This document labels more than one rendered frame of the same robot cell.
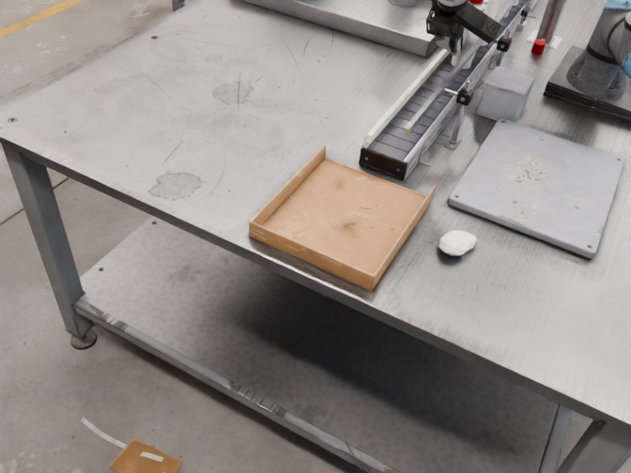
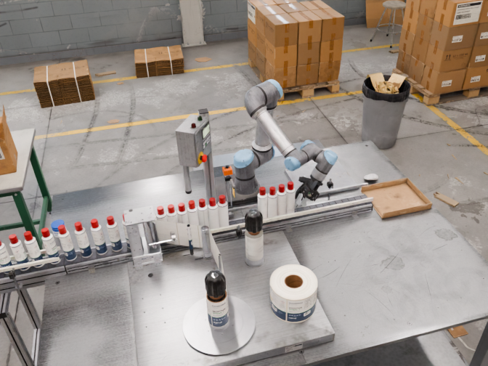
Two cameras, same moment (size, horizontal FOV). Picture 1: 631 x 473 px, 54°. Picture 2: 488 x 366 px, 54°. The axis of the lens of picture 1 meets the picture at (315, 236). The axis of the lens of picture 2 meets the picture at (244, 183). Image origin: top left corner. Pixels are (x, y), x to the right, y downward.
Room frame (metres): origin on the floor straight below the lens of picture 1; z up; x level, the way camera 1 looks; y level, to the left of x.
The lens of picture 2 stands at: (2.98, 1.07, 2.55)
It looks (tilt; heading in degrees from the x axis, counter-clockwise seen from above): 36 degrees down; 230
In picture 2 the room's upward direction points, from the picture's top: 2 degrees counter-clockwise
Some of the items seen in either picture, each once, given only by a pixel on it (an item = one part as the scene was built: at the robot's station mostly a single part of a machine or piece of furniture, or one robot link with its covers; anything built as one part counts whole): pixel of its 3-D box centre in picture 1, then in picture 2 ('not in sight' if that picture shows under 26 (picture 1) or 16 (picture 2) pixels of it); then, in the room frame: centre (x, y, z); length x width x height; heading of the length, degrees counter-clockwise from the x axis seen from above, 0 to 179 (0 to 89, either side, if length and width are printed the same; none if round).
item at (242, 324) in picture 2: not in sight; (218, 323); (2.24, -0.02, 0.89); 0.31 x 0.31 x 0.01
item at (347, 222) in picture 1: (346, 209); (395, 197); (0.93, -0.06, 0.85); 0.30 x 0.26 x 0.04; 154
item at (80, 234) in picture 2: not in sight; (82, 240); (2.47, -0.80, 0.98); 0.05 x 0.05 x 0.20
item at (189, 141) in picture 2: not in sight; (194, 141); (1.89, -0.61, 1.38); 0.17 x 0.10 x 0.19; 29
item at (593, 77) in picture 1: (603, 66); (245, 180); (1.50, -0.70, 0.91); 0.15 x 0.15 x 0.10
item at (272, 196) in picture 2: not in sight; (272, 203); (1.60, -0.37, 0.98); 0.05 x 0.05 x 0.20
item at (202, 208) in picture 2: not in sight; (203, 216); (1.93, -0.54, 0.98); 0.05 x 0.05 x 0.20
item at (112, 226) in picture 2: not in sight; (113, 233); (2.34, -0.73, 0.98); 0.05 x 0.05 x 0.20
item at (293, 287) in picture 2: not in sight; (293, 293); (1.94, 0.11, 0.95); 0.20 x 0.20 x 0.14
